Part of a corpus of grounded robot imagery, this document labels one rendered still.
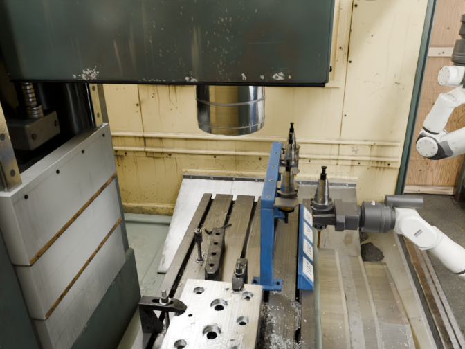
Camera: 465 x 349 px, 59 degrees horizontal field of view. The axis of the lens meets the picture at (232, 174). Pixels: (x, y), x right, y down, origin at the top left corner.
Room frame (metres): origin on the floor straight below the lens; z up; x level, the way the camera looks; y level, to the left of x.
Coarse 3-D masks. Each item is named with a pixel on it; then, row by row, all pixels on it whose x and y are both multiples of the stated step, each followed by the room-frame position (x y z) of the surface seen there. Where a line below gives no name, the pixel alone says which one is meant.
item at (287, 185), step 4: (284, 168) 1.11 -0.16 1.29; (284, 172) 1.09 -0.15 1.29; (288, 172) 1.09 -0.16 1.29; (292, 172) 1.09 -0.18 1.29; (284, 176) 1.09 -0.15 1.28; (288, 176) 1.09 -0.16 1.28; (292, 176) 1.09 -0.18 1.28; (284, 180) 1.09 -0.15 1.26; (288, 180) 1.08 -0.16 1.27; (292, 180) 1.09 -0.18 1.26; (284, 184) 1.08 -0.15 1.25; (288, 184) 1.08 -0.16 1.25; (292, 184) 1.09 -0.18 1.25; (280, 188) 1.10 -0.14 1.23; (284, 188) 1.08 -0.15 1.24; (288, 188) 1.08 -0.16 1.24; (292, 188) 1.08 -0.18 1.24; (284, 192) 1.08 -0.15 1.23; (288, 192) 1.08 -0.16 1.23; (292, 192) 1.08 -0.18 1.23
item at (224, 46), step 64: (0, 0) 0.86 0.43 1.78; (64, 0) 0.83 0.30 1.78; (128, 0) 0.81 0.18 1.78; (192, 0) 0.79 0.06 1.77; (256, 0) 0.77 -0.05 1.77; (320, 0) 0.75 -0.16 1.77; (64, 64) 0.84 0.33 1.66; (128, 64) 0.81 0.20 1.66; (192, 64) 0.79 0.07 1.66; (256, 64) 0.77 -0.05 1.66; (320, 64) 0.75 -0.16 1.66
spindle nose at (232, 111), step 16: (208, 96) 0.84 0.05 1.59; (224, 96) 0.83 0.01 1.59; (240, 96) 0.83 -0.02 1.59; (256, 96) 0.85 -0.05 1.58; (208, 112) 0.84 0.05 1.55; (224, 112) 0.83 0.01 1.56; (240, 112) 0.83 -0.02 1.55; (256, 112) 0.85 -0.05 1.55; (208, 128) 0.85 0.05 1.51; (224, 128) 0.83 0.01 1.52; (240, 128) 0.83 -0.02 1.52; (256, 128) 0.85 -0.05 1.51
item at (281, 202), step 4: (276, 200) 1.05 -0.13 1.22; (280, 200) 1.05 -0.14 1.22; (284, 200) 1.05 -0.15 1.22; (288, 200) 1.05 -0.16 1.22; (292, 200) 1.05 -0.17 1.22; (296, 200) 1.05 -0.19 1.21; (276, 204) 1.03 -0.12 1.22; (280, 204) 1.03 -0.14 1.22; (284, 204) 1.03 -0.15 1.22; (288, 204) 1.03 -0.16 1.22; (292, 204) 1.03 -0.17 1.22; (296, 204) 1.03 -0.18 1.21
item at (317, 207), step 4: (312, 196) 1.05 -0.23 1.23; (312, 200) 1.04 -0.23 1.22; (312, 204) 1.02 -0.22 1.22; (316, 204) 1.00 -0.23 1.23; (320, 204) 1.00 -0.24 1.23; (324, 204) 1.00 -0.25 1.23; (328, 204) 1.00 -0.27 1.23; (332, 204) 1.01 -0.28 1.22; (312, 208) 1.01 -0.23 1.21; (316, 208) 1.01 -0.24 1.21; (320, 208) 1.00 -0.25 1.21; (324, 208) 1.00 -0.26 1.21; (328, 208) 1.00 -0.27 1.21; (320, 212) 1.00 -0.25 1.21; (324, 212) 1.00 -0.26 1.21
